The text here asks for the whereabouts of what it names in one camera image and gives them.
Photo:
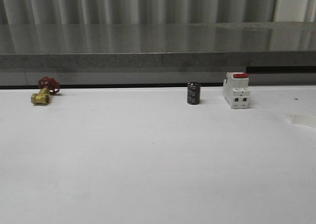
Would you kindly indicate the white half-ring pipe clamp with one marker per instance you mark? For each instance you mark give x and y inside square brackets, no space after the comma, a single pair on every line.
[303,119]

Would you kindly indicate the grey pleated curtain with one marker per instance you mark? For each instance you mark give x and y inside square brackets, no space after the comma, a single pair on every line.
[135,11]

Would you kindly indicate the white circuit breaker red switch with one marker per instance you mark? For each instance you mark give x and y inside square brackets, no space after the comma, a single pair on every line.
[235,90]

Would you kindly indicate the black cylindrical capacitor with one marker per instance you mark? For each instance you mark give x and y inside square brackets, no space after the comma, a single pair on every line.
[193,93]

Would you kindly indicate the brass valve red handwheel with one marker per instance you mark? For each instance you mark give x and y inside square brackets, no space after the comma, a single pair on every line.
[48,86]

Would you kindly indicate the grey stone counter ledge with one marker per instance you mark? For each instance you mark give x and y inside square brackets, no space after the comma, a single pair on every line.
[215,47]

